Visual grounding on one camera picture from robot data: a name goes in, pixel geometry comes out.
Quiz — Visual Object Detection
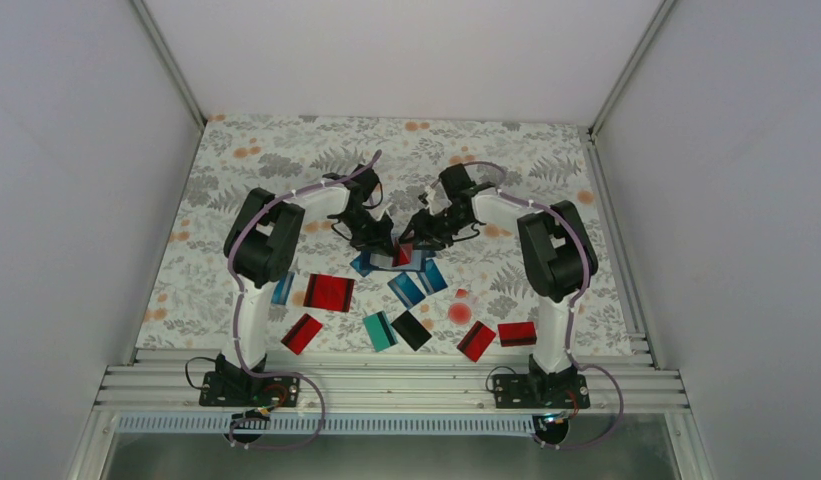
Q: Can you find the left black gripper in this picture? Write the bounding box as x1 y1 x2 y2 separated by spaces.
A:
336 208 395 258

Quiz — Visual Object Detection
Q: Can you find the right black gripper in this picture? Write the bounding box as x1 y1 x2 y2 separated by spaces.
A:
399 206 471 251

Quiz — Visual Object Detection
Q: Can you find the dark blue card holder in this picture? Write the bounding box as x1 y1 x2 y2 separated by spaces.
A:
361 250 436 272

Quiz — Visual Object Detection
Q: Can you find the red card black stripe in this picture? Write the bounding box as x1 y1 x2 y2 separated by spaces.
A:
392 243 413 268

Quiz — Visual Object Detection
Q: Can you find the teal card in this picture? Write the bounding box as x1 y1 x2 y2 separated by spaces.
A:
363 311 398 352

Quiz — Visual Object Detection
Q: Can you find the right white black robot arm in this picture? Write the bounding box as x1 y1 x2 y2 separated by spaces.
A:
399 165 598 407

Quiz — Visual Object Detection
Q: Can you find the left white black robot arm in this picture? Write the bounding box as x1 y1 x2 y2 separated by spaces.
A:
215 162 398 405

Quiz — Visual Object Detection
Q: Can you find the blue card top centre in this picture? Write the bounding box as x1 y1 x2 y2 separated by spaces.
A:
350 252 374 278

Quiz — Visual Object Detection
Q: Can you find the blue card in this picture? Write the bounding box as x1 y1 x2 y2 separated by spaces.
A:
271 271 295 306
417 258 448 296
387 272 426 309
350 252 374 278

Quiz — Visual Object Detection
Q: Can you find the blue card centre right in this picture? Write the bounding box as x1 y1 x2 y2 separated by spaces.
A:
417 258 448 296

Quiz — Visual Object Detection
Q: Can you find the red card overlapping stack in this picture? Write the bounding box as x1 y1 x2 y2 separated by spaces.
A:
324 276 355 313

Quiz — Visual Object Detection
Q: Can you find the red card upper stack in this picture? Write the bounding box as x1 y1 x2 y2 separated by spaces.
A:
304 274 331 310

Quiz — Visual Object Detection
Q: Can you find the white card red circle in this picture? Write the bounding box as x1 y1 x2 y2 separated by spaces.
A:
447 288 477 326

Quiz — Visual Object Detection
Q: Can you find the blue card far left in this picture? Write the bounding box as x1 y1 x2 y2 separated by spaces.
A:
271 271 295 306

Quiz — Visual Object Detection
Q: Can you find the floral patterned table mat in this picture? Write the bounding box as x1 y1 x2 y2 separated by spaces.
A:
136 114 633 357

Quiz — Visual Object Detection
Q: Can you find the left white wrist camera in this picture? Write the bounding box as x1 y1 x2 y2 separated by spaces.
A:
378 209 394 229

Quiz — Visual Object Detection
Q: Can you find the aluminium front rail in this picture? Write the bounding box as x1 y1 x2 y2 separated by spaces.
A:
94 362 690 414

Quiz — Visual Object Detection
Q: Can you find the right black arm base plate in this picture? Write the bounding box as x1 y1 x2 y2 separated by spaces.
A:
491 374 591 410

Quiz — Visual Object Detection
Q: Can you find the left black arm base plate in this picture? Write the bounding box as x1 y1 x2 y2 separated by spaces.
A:
198 372 300 408

